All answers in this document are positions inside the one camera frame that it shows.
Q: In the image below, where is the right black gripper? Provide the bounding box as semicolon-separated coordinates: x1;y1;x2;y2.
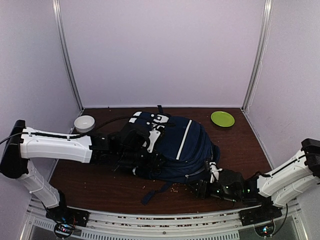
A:
186;178;240;203

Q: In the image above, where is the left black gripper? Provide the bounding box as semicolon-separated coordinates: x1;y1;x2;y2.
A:
118;148;170;173

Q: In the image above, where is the navy blue backpack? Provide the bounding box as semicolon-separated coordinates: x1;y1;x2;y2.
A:
125;111;220;205

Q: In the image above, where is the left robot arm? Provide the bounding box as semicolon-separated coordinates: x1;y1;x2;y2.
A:
0;117;168;223

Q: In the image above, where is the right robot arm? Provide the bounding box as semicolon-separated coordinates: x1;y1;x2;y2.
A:
188;138;320;221

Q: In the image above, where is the green plate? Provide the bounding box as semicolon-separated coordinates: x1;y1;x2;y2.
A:
210;111;235;128

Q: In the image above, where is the white patterned bowl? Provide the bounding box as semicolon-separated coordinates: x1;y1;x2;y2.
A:
73;115;96;133

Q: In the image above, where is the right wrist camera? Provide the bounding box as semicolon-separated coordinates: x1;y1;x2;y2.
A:
204;161;223;184

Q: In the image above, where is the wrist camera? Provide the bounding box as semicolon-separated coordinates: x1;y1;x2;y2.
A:
142;125;165;153
204;161;223;184

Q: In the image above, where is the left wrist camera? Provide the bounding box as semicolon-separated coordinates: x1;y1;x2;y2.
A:
142;125;165;153

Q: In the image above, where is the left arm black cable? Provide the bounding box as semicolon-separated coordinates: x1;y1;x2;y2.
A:
0;115;141;146

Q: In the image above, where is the front aluminium rail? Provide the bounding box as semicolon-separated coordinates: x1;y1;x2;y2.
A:
27;204;306;240

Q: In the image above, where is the left aluminium frame post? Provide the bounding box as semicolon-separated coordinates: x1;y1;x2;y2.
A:
52;0;84;112

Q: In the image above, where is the aluminium frame post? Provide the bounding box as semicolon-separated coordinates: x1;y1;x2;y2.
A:
52;0;84;112
242;0;274;113

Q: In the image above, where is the right aluminium frame post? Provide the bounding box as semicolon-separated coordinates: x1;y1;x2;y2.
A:
242;0;274;113

